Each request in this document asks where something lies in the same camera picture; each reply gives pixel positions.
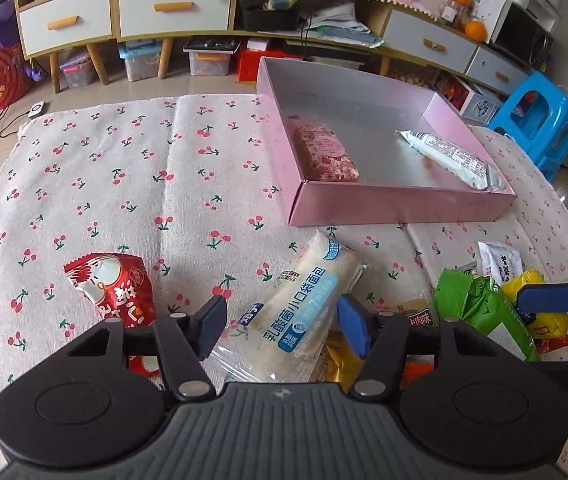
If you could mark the green snack packet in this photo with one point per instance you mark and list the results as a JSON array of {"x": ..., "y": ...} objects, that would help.
[{"x": 473, "y": 300}]

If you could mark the blue plastic stool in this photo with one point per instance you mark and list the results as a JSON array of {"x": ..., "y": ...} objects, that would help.
[{"x": 538, "y": 115}]

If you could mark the clear storage bin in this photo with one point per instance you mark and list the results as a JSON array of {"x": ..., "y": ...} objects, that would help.
[{"x": 78, "y": 70}]

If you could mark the clear bread packet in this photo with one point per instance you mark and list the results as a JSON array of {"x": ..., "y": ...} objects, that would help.
[{"x": 299, "y": 295}]

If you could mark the white patterned storage box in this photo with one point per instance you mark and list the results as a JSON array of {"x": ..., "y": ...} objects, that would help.
[{"x": 478, "y": 105}]

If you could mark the white cabinet drawer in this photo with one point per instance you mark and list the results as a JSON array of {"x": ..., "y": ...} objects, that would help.
[
  {"x": 64, "y": 22},
  {"x": 496, "y": 72},
  {"x": 428, "y": 40},
  {"x": 174, "y": 7}
]

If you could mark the white small snack packet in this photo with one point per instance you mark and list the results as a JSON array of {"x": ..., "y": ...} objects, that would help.
[{"x": 501, "y": 260}]

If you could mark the black microwave oven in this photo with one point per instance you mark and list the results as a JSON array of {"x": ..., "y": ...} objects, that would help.
[{"x": 521, "y": 35}]

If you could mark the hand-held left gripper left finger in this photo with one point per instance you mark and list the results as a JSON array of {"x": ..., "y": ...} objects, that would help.
[{"x": 211, "y": 322}]

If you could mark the red snack packet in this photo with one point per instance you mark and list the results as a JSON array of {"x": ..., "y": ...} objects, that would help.
[{"x": 114, "y": 285}]

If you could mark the yellow chip packet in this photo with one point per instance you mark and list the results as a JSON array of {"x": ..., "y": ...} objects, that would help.
[{"x": 551, "y": 325}]

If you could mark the pink nougat snack packet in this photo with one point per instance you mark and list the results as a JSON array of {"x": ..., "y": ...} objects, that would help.
[{"x": 324, "y": 147}]

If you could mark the grey lid storage bin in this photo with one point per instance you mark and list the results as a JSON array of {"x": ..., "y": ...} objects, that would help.
[{"x": 210, "y": 57}]

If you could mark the red shoe box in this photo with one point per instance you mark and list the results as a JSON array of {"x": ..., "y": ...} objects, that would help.
[{"x": 251, "y": 62}]

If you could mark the low wooden cabinet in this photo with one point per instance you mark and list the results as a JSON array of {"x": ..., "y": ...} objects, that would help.
[{"x": 378, "y": 15}]

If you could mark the cherry print cloth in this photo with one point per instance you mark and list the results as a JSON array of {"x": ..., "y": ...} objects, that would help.
[{"x": 114, "y": 185}]

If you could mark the brown snack packet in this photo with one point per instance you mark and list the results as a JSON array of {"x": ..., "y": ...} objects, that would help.
[{"x": 413, "y": 310}]

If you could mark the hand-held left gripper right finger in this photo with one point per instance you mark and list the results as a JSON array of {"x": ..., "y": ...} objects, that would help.
[{"x": 353, "y": 325}]

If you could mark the stack of papers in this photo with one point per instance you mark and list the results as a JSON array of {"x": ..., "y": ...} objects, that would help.
[{"x": 339, "y": 22}]

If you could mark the orange snack packet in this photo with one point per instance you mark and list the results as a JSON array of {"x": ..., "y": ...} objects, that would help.
[{"x": 418, "y": 367}]

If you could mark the pink cardboard box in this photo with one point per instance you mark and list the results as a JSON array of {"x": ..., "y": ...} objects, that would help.
[{"x": 393, "y": 210}]

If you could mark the gold snack packet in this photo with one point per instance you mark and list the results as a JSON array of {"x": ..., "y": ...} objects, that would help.
[{"x": 336, "y": 365}]

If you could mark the blue lid storage bin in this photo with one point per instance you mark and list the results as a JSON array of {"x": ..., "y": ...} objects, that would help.
[{"x": 139, "y": 62}]

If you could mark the white floor charger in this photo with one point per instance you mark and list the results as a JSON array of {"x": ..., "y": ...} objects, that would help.
[{"x": 38, "y": 110}]

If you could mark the white long snack packet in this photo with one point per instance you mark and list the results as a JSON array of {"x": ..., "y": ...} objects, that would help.
[{"x": 448, "y": 152}]

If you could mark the black storage box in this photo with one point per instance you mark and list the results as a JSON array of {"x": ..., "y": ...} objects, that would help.
[{"x": 269, "y": 20}]

